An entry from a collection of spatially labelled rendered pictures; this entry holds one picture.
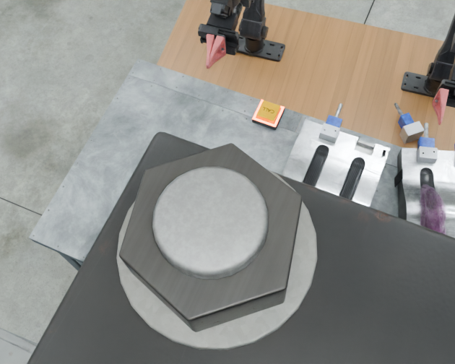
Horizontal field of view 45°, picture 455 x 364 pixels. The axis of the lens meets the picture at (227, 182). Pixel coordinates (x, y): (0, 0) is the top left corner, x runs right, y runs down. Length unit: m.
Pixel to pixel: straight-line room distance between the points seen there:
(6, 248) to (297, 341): 2.42
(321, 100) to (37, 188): 1.48
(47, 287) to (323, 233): 2.27
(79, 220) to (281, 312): 1.42
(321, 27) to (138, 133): 0.73
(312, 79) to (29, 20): 1.91
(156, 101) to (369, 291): 1.57
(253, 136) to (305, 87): 0.25
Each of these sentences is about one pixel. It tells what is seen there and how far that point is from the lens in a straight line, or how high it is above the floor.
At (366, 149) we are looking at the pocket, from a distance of 1.67.
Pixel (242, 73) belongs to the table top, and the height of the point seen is 0.80.
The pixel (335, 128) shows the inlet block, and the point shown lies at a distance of 1.63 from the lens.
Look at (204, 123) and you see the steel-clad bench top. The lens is 1.77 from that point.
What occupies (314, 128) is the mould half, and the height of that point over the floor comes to 0.89.
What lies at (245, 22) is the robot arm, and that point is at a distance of 1.79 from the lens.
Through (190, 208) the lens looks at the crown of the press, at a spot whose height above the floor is 2.06.
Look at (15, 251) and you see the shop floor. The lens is 2.66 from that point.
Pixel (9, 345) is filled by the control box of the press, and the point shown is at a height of 1.47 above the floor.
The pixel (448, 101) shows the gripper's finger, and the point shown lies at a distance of 1.42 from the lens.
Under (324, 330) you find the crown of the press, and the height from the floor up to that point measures 2.01.
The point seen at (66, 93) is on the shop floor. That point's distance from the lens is 2.96.
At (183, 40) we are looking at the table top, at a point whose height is 0.80.
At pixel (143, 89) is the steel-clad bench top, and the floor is 0.80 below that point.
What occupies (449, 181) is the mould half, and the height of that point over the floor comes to 0.86.
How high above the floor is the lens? 2.31
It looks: 65 degrees down
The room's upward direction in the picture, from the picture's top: 7 degrees counter-clockwise
